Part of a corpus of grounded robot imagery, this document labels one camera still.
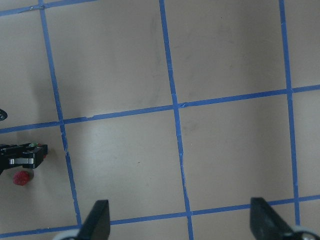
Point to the red strawberry without leaves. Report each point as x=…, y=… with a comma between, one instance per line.
x=21, y=178

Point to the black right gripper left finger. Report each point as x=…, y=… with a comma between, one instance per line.
x=97, y=225

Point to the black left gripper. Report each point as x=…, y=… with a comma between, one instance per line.
x=20, y=155

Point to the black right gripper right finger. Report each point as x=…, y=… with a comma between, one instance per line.
x=266, y=223

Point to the red strawberry green top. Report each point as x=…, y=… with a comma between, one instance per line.
x=44, y=146

